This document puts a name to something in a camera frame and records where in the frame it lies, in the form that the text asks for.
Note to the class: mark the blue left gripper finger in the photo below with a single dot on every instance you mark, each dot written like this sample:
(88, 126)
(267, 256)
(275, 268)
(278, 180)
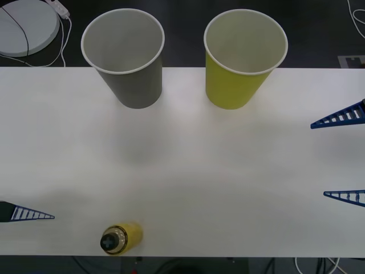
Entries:
(25, 213)

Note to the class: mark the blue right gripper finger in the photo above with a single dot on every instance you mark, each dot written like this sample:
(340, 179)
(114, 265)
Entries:
(360, 201)
(350, 121)

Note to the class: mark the yellow bottle with black cap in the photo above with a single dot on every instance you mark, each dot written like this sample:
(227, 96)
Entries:
(129, 235)

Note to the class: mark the grey marker plate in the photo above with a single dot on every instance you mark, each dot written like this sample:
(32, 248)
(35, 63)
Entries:
(352, 61)

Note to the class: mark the yellow-green plastic bin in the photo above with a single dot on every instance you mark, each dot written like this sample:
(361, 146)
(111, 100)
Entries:
(231, 88)

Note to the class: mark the grey plastic bin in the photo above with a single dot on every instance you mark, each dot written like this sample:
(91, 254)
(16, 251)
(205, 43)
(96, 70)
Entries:
(137, 88)

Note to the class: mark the round pale grey disc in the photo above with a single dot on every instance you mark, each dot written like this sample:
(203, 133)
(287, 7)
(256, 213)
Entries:
(34, 31)

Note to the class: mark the white power strip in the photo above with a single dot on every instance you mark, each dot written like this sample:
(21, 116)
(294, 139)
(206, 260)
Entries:
(61, 7)

